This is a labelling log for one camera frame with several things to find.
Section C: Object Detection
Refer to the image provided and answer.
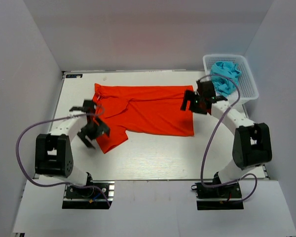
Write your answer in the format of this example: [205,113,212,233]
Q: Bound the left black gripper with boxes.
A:
[77,117,110,149]

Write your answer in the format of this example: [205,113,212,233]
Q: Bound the orange t-shirt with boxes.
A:
[93,83,194,154]

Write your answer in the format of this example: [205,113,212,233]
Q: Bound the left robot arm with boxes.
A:
[35,100,111,197]

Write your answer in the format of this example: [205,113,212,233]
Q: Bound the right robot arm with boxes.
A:
[181,80,272,197]

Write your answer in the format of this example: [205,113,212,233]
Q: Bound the light blue t-shirt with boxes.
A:
[210,61,242,97]

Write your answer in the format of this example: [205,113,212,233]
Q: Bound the white plastic basket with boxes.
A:
[203,54,259,104]

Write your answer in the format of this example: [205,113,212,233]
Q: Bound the blue label sticker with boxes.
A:
[65,74,83,79]

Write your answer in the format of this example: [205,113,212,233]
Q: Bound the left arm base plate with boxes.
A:
[62,181,115,210]

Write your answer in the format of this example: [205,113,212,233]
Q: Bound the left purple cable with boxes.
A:
[16,105,111,208]

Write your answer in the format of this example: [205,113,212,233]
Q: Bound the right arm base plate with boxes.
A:
[191,183,244,211]

